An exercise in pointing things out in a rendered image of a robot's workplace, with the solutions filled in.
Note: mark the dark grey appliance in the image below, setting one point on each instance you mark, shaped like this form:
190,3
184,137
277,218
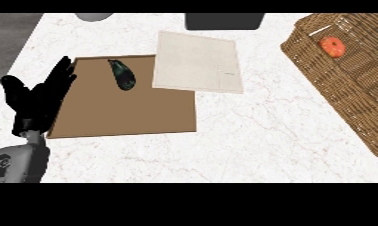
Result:
224,21

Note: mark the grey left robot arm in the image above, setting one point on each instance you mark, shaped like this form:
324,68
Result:
23,160

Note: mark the brown wicker basket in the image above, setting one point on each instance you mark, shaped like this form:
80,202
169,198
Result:
345,73

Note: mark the grey round object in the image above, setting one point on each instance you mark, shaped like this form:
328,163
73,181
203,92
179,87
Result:
94,16

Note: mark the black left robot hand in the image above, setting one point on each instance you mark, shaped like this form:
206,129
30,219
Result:
39,98

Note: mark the beige cloth placemat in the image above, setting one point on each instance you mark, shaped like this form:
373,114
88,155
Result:
198,61

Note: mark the orange round fruit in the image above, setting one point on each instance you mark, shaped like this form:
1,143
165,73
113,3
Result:
333,46

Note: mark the brown placemat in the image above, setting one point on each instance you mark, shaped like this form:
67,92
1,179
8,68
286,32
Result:
123,106

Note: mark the dark green squash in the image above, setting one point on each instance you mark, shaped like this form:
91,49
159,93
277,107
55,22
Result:
123,75

